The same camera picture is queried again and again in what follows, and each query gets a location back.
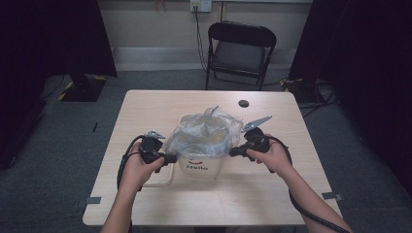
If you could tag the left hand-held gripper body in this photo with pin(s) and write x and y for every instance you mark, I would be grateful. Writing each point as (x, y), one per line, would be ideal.
(150, 149)

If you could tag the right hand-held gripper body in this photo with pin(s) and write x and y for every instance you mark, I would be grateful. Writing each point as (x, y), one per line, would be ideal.
(257, 142)

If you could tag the cream plastic trash bin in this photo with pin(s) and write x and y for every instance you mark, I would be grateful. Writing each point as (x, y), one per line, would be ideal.
(200, 168)

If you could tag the clear plastic bag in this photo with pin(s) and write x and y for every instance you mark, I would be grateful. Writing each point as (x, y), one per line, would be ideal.
(200, 136)

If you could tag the person's right hand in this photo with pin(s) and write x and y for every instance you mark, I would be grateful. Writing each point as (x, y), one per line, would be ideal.
(275, 158)

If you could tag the person's left hand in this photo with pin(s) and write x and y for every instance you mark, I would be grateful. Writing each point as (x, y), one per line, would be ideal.
(136, 174)

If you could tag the black stand base striped tape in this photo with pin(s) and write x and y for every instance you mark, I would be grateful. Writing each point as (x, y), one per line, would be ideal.
(82, 87)
(302, 92)

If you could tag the grey tape strip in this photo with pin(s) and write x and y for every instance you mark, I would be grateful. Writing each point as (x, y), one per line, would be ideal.
(332, 195)
(92, 200)

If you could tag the black folding chair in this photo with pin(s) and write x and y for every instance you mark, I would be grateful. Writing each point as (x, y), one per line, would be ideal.
(239, 56)

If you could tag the black curtain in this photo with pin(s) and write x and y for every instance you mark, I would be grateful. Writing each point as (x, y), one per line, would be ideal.
(372, 64)
(48, 39)

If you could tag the white wall socket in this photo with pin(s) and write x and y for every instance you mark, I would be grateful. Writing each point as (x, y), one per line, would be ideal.
(200, 5)

